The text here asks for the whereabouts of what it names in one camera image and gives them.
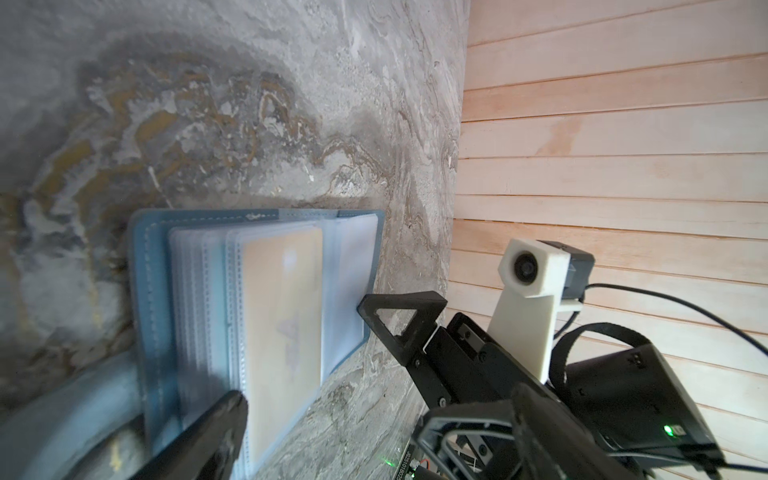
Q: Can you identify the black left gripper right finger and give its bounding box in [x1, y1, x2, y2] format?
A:
[412, 385, 636, 479]

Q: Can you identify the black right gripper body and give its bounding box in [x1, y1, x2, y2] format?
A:
[406, 313, 556, 408]

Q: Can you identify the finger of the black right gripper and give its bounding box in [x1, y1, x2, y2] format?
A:
[356, 290, 449, 368]

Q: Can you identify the beige card in holder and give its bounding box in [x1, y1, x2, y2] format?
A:
[241, 226, 323, 478]

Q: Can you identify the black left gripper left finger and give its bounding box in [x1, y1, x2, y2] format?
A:
[132, 390, 248, 480]

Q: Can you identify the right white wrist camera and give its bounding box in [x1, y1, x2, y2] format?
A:
[488, 239, 595, 383]

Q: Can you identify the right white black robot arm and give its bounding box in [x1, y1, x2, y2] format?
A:
[358, 291, 727, 479]

